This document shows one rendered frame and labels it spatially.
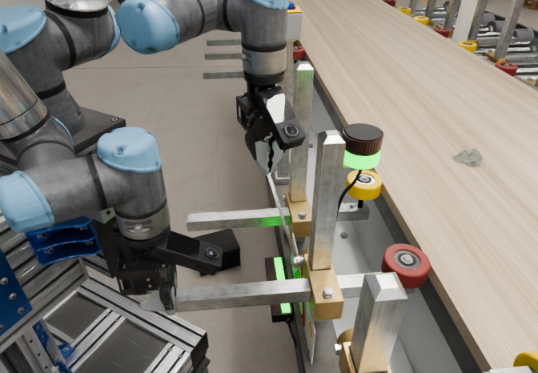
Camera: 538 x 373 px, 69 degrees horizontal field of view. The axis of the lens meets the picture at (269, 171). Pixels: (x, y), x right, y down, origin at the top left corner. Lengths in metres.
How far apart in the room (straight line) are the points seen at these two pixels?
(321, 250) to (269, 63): 0.34
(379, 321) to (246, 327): 1.31
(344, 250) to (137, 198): 0.73
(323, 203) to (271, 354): 1.09
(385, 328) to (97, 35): 0.76
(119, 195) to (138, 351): 1.00
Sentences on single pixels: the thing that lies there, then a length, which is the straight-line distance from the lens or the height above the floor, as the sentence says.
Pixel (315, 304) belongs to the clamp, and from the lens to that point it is 0.71.
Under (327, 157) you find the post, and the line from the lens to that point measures 0.59.
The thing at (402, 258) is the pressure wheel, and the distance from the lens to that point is 0.76.
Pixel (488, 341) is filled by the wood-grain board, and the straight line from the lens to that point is 0.70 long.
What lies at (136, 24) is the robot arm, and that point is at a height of 1.30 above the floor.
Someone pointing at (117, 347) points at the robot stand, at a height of 0.21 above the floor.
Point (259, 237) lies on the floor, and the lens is 2.07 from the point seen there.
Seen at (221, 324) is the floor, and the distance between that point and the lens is 1.75.
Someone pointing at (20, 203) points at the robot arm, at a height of 1.14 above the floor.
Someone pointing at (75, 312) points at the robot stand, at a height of 0.21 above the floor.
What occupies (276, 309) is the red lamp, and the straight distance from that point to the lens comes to 0.90.
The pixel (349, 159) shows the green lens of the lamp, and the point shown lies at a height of 1.11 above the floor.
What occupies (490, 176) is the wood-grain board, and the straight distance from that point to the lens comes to 1.06.
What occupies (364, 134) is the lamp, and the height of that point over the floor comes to 1.15.
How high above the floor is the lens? 1.43
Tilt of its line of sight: 34 degrees down
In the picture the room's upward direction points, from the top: straight up
